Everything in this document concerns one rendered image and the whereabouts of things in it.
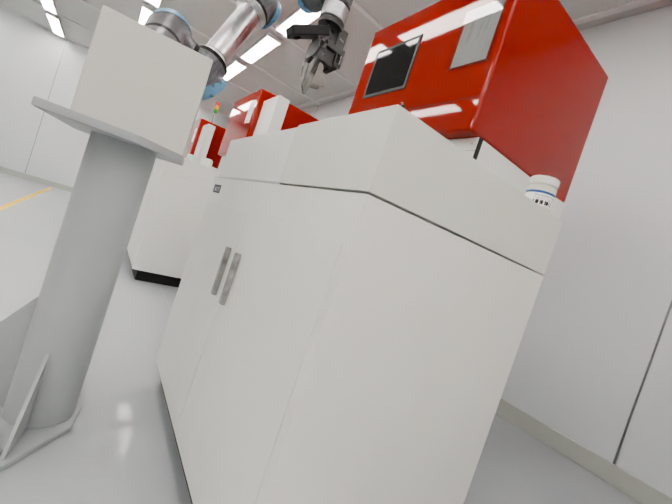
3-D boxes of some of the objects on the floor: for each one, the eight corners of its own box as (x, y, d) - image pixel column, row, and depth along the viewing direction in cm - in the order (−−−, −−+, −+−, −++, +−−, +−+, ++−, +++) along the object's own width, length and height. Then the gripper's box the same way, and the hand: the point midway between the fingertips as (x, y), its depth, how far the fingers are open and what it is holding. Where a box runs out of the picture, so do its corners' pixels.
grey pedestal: (-249, 466, 64) (-119, 34, 62) (-80, 362, 105) (3, 96, 103) (77, 474, 85) (182, 149, 83) (114, 384, 125) (185, 164, 123)
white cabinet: (287, 383, 172) (340, 225, 171) (440, 568, 93) (543, 276, 92) (144, 378, 136) (210, 175, 134) (197, 673, 57) (360, 190, 55)
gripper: (354, 29, 98) (330, 102, 99) (336, 39, 106) (314, 106, 106) (329, 9, 93) (304, 86, 94) (313, 21, 101) (289, 92, 101)
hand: (302, 87), depth 98 cm, fingers closed
